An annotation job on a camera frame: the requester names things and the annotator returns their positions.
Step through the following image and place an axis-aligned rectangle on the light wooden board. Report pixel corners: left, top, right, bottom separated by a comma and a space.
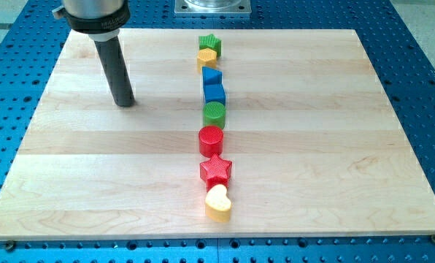
0, 29, 435, 241

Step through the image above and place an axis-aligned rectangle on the blue perforated metal table plate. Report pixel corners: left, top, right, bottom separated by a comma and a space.
0, 1, 435, 262

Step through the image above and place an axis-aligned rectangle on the yellow heart block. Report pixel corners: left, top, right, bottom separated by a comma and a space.
205, 184, 232, 223

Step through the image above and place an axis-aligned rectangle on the yellow hexagon block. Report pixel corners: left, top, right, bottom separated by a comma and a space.
196, 48, 218, 73

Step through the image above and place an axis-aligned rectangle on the blue cube block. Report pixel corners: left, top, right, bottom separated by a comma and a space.
204, 83, 226, 105

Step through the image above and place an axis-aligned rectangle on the blue triangle block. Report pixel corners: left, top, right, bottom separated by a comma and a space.
201, 66, 223, 85

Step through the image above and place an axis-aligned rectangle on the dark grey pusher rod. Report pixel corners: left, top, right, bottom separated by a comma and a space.
94, 37, 134, 107

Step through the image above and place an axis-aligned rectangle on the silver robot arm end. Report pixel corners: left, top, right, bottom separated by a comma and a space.
52, 0, 131, 42

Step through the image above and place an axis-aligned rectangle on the green cylinder block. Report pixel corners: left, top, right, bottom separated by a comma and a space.
203, 102, 226, 129

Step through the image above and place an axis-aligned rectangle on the green star block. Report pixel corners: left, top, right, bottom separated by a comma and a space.
199, 34, 222, 57

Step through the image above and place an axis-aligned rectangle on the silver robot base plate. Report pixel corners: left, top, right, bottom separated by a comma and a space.
174, 0, 252, 17

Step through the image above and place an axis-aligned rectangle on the red cylinder block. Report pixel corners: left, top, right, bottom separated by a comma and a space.
199, 125, 224, 157

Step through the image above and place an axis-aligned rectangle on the red star block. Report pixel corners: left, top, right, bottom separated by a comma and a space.
199, 154, 233, 191

